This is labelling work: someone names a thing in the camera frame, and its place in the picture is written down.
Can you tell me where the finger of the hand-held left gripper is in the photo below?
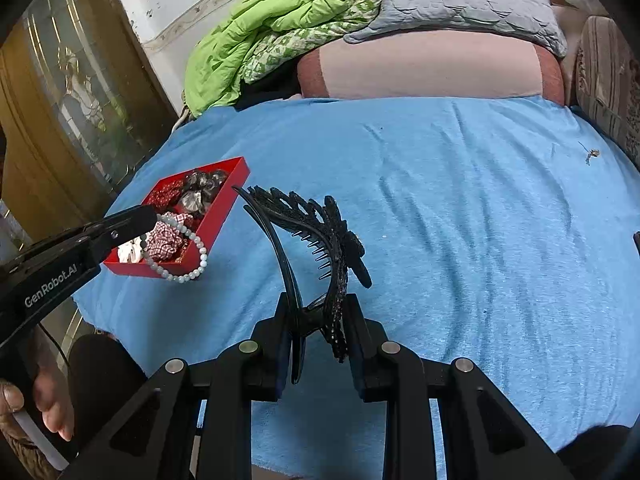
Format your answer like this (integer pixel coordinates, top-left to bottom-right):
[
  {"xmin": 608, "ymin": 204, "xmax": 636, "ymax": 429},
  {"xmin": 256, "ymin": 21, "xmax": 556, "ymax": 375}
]
[
  {"xmin": 84, "ymin": 204, "xmax": 160, "ymax": 242},
  {"xmin": 92, "ymin": 220, "xmax": 160, "ymax": 264}
]

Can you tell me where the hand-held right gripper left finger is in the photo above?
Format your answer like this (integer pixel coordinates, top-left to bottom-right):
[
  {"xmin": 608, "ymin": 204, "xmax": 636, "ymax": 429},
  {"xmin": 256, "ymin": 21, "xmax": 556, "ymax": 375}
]
[{"xmin": 65, "ymin": 292, "xmax": 292, "ymax": 480}]

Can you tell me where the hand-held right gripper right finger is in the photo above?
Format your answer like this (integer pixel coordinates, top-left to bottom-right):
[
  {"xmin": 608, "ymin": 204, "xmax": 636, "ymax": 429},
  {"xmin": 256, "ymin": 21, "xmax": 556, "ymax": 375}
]
[{"xmin": 347, "ymin": 292, "xmax": 576, "ymax": 480}]

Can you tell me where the white cherry print scrunchie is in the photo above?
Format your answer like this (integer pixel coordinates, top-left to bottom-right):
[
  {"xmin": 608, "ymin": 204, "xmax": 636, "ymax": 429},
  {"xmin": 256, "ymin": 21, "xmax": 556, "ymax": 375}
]
[{"xmin": 118, "ymin": 240, "xmax": 149, "ymax": 264}]

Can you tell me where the pink checked scrunchie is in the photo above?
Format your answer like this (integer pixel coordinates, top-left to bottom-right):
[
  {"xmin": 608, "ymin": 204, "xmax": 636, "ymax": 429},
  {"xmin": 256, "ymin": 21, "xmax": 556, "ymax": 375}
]
[{"xmin": 145, "ymin": 212, "xmax": 201, "ymax": 262}]

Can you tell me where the pale blue bead bracelet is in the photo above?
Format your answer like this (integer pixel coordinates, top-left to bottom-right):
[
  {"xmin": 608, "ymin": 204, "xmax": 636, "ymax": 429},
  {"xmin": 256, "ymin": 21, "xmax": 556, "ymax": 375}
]
[{"xmin": 142, "ymin": 212, "xmax": 210, "ymax": 283}]

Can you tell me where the red tray box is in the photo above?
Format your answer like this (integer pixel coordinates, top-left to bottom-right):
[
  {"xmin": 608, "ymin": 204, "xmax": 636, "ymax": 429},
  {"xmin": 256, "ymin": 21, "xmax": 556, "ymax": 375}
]
[{"xmin": 101, "ymin": 156, "xmax": 251, "ymax": 281}]

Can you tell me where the black hair claw clip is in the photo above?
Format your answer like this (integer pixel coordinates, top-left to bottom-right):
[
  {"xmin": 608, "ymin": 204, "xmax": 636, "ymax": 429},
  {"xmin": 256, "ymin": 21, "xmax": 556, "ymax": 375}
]
[{"xmin": 232, "ymin": 186, "xmax": 373, "ymax": 385}]

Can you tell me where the person's left hand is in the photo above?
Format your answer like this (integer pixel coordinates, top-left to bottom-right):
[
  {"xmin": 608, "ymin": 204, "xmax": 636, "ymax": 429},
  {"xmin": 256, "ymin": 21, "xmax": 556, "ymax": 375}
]
[{"xmin": 0, "ymin": 359, "xmax": 76, "ymax": 442}]

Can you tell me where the red patterned scrunchie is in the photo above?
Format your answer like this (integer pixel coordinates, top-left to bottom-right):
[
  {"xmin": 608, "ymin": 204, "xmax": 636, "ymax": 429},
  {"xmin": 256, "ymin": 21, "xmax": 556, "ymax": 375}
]
[{"xmin": 147, "ymin": 180, "xmax": 186, "ymax": 211}]

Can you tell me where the grey shiny scrunchie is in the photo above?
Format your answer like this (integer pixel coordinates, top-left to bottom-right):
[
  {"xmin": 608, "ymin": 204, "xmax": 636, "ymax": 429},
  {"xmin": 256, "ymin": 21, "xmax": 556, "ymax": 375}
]
[
  {"xmin": 177, "ymin": 190, "xmax": 213, "ymax": 218},
  {"xmin": 182, "ymin": 170, "xmax": 231, "ymax": 196}
]

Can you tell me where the person's left leg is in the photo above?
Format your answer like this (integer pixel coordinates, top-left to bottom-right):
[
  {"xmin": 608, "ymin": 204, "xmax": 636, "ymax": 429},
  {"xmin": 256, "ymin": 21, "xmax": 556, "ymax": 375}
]
[{"xmin": 67, "ymin": 335, "xmax": 151, "ymax": 441}]

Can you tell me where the person's leg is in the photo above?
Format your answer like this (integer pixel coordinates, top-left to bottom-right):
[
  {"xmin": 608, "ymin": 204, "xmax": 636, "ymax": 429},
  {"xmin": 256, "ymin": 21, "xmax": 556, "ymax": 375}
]
[
  {"xmin": 67, "ymin": 335, "xmax": 151, "ymax": 441},
  {"xmin": 560, "ymin": 425, "xmax": 633, "ymax": 480}
]

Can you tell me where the wooden door with etched glass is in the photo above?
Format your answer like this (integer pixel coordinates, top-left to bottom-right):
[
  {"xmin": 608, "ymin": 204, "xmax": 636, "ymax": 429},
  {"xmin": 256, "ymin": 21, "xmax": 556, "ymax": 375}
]
[{"xmin": 0, "ymin": 0, "xmax": 181, "ymax": 256}]

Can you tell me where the blue towel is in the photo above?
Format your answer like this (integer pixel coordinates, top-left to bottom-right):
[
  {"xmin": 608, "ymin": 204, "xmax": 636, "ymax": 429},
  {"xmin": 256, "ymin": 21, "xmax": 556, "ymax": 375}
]
[{"xmin": 74, "ymin": 95, "xmax": 640, "ymax": 476}]

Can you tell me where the bright green quilt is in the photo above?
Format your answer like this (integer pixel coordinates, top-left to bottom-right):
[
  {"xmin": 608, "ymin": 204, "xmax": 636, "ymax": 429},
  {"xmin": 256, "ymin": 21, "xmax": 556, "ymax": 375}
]
[{"xmin": 184, "ymin": 0, "xmax": 321, "ymax": 118}]

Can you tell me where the person's right leg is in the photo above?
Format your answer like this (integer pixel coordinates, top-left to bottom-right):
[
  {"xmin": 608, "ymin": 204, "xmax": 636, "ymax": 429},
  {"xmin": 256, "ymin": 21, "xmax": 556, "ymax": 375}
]
[{"xmin": 560, "ymin": 425, "xmax": 633, "ymax": 480}]

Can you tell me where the pink pillow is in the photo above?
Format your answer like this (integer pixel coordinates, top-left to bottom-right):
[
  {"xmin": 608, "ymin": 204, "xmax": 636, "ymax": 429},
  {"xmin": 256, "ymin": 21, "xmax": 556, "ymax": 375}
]
[{"xmin": 297, "ymin": 30, "xmax": 566, "ymax": 106}]

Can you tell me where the striped beige pillow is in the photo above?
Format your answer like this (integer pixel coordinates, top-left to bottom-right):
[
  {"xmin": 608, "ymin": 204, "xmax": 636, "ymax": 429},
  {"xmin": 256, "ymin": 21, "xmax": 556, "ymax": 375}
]
[{"xmin": 575, "ymin": 16, "xmax": 640, "ymax": 156}]

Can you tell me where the thin black cable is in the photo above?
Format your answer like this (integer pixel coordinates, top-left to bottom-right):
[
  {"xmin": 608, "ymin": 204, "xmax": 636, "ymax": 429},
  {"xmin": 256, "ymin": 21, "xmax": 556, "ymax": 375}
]
[{"xmin": 37, "ymin": 322, "xmax": 72, "ymax": 387}]

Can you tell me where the white cord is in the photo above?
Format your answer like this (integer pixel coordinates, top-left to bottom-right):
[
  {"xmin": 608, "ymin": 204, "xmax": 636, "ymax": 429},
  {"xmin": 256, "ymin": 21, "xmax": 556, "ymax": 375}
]
[{"xmin": 172, "ymin": 105, "xmax": 194, "ymax": 134}]

